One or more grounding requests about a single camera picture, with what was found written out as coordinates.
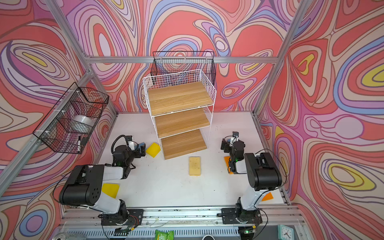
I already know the orange sponge with pale back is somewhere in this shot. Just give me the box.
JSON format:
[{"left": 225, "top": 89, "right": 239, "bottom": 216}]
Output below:
[{"left": 189, "top": 157, "right": 201, "bottom": 176}]

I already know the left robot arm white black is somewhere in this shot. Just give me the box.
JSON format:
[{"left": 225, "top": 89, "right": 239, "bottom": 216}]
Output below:
[{"left": 59, "top": 135, "right": 146, "bottom": 226}]

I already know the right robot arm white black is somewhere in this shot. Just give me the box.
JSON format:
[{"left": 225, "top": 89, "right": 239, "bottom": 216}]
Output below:
[{"left": 221, "top": 136, "right": 283, "bottom": 223}]

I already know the yellow sponge near shelf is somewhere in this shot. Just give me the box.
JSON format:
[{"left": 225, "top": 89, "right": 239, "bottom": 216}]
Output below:
[{"left": 146, "top": 143, "right": 161, "bottom": 158}]

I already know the yellow sponge front left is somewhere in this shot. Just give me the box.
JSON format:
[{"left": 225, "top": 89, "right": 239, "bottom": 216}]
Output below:
[{"left": 102, "top": 183, "right": 120, "bottom": 199}]

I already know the black marker pen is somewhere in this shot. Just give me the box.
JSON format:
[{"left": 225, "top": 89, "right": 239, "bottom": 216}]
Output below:
[{"left": 77, "top": 136, "right": 82, "bottom": 154}]

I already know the green snack packet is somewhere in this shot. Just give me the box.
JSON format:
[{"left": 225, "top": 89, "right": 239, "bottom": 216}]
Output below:
[{"left": 155, "top": 230, "right": 175, "bottom": 240}]

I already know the teal alarm clock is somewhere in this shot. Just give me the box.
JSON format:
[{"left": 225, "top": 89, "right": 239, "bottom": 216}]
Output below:
[{"left": 278, "top": 225, "right": 295, "bottom": 240}]

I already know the white wire wooden shelf rack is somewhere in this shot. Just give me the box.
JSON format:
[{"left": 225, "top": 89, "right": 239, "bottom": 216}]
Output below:
[{"left": 143, "top": 70, "right": 217, "bottom": 160}]

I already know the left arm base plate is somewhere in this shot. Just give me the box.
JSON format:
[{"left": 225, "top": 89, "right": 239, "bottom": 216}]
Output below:
[{"left": 98, "top": 209, "right": 144, "bottom": 227}]

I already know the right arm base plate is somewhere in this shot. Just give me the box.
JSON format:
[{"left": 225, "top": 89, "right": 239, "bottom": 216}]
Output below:
[{"left": 217, "top": 208, "right": 263, "bottom": 226}]

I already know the black wire basket left wall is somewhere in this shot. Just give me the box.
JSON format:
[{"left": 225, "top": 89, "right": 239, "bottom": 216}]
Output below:
[{"left": 33, "top": 83, "right": 109, "bottom": 154}]

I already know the black wire basket wall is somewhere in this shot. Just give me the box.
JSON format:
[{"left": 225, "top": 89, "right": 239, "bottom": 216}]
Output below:
[
  {"left": 33, "top": 83, "right": 109, "bottom": 154},
  {"left": 151, "top": 50, "right": 216, "bottom": 85}
]

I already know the black wire basket back wall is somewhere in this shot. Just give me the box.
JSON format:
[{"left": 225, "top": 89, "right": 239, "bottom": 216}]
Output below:
[{"left": 151, "top": 50, "right": 216, "bottom": 85}]

